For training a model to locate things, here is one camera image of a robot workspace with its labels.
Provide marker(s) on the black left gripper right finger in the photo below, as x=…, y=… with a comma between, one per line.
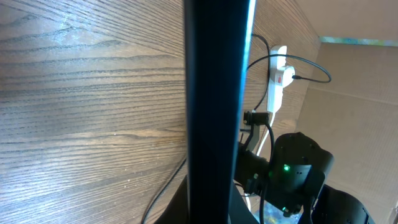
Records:
x=238, y=211

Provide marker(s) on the white USB charger plug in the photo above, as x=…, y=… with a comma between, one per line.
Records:
x=287, y=75

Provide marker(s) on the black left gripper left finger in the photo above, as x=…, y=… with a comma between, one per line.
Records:
x=176, y=211

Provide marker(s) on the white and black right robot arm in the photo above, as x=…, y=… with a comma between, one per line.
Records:
x=294, y=181

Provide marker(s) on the white power strip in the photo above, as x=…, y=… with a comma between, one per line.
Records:
x=275, y=89

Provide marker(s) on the Galaxy S24 smartphone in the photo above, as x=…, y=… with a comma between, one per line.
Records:
x=217, y=43

